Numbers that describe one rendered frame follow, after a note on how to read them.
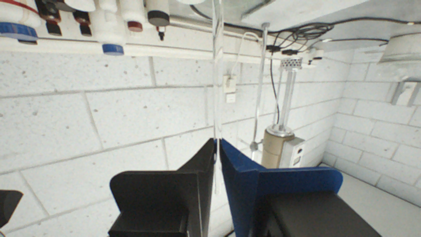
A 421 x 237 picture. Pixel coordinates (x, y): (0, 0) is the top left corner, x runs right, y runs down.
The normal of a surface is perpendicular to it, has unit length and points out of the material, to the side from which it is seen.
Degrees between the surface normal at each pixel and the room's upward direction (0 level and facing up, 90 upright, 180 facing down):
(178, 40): 90
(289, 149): 90
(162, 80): 90
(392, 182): 90
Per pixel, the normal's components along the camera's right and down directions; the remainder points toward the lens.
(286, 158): -0.88, 0.16
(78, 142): 0.48, 0.26
